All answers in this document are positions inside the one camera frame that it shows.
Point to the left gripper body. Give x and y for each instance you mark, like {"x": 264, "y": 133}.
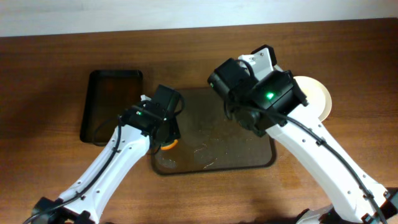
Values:
{"x": 170, "y": 134}

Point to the green and orange sponge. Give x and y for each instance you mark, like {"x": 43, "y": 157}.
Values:
{"x": 169, "y": 145}

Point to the pale green plate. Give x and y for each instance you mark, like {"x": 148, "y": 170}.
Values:
{"x": 317, "y": 96}

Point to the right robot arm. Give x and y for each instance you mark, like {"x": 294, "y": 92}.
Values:
{"x": 266, "y": 100}

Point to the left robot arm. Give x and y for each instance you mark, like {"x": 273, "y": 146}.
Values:
{"x": 143, "y": 129}

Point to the large brown serving tray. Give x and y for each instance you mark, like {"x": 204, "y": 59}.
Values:
{"x": 210, "y": 142}

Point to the small black tray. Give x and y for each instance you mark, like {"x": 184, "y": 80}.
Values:
{"x": 109, "y": 93}

